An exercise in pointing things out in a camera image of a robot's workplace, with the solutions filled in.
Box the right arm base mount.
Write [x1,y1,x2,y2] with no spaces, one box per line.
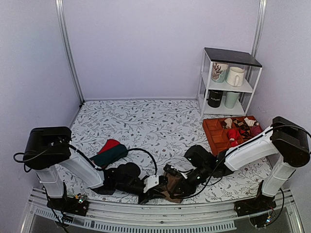
[234,189,276,216]

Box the right aluminium corner post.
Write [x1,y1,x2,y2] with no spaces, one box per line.
[251,0,267,57]

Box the pale green cup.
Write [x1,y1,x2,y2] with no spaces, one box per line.
[225,92,240,109]

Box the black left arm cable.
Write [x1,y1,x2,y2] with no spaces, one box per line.
[13,148,158,177]

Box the brown argyle sock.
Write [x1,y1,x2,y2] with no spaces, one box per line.
[233,118,252,140]

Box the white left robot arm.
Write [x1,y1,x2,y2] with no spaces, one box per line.
[22,127,168,211]

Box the floral patterned table mat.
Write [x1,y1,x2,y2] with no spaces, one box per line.
[71,100,271,203]

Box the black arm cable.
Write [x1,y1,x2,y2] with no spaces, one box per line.
[167,125,311,200]
[13,148,158,177]

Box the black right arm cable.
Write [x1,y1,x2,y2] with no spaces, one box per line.
[167,125,311,200]

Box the black mug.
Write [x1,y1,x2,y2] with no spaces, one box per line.
[207,90,223,108]

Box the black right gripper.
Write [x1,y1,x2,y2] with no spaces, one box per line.
[170,165,210,199]

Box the red and green sock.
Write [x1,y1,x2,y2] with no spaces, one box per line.
[90,139,128,168]

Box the beige patterned sock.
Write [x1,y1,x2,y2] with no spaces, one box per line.
[220,118,233,129]

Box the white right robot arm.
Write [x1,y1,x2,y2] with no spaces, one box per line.
[167,116,311,212]

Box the white metal shelf rack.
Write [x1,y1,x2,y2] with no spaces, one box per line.
[197,48,262,116]

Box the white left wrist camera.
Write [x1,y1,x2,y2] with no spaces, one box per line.
[143,175,159,193]

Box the red rolled sock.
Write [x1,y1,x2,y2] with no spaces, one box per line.
[227,129,240,147]

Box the tan ribbed sock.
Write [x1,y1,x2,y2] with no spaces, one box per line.
[162,172,183,204]

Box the white ceramic mug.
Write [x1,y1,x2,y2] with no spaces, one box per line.
[226,67,245,87]

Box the orange wooden divider tray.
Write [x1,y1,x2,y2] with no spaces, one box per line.
[202,116,264,157]

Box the left aluminium corner post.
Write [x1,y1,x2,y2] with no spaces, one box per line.
[55,0,85,107]

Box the purple rolled sock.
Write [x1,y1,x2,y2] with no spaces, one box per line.
[250,125,262,137]

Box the aluminium corner post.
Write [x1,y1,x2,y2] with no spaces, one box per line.
[55,0,85,107]
[251,0,267,57]

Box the aluminium front rail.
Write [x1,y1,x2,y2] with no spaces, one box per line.
[19,188,307,233]

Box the coral pattern mug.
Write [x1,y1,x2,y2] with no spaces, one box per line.
[211,62,229,83]

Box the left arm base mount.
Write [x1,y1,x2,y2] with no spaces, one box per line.
[47,187,89,216]

